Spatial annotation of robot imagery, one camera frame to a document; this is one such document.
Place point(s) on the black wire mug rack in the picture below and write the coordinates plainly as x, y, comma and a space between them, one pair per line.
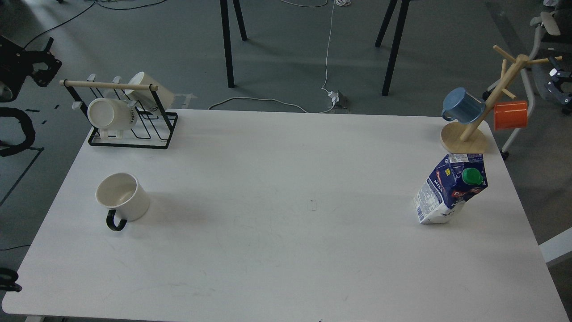
155, 125

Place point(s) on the grey office chair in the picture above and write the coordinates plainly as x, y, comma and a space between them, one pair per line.
549, 28

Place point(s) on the blue white milk carton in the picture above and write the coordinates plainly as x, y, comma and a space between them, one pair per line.
457, 178

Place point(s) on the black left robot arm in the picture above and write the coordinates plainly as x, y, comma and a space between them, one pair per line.
16, 64

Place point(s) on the black table legs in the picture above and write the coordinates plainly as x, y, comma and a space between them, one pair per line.
225, 26
396, 41

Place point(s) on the wooden mug tree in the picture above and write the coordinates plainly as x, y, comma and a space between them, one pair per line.
466, 138

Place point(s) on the white power strip plug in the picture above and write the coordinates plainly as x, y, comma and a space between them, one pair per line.
338, 100

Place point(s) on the white mug front rack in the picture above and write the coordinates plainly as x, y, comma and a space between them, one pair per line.
112, 117

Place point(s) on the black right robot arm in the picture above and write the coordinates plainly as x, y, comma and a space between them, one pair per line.
559, 77

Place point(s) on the black table legs left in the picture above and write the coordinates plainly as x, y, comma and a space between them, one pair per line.
225, 26

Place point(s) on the blue mug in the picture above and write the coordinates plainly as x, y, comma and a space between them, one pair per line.
462, 106

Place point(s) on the white mug black handle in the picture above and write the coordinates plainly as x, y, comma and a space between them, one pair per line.
125, 199

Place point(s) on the orange mug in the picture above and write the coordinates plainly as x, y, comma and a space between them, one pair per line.
510, 115

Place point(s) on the black table legs right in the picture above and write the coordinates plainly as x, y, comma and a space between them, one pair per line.
396, 41

